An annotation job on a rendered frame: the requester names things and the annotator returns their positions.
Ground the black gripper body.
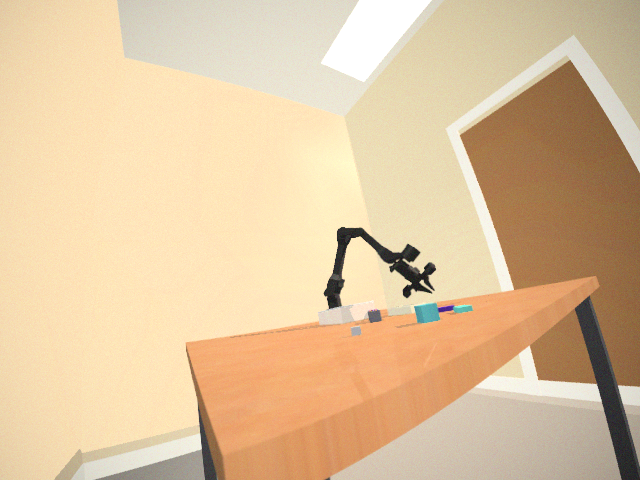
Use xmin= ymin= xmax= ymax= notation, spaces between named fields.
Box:
xmin=402 ymin=262 xmax=436 ymax=298

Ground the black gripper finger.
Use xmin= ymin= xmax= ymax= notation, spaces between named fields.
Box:
xmin=424 ymin=275 xmax=435 ymax=291
xmin=415 ymin=283 xmax=433 ymax=294

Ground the small teal flat block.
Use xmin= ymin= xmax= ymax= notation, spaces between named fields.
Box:
xmin=453 ymin=305 xmax=473 ymax=314

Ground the teal cube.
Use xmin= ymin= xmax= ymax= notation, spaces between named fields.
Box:
xmin=414 ymin=302 xmax=440 ymax=323

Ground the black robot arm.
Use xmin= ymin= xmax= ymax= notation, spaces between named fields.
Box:
xmin=323 ymin=227 xmax=420 ymax=309

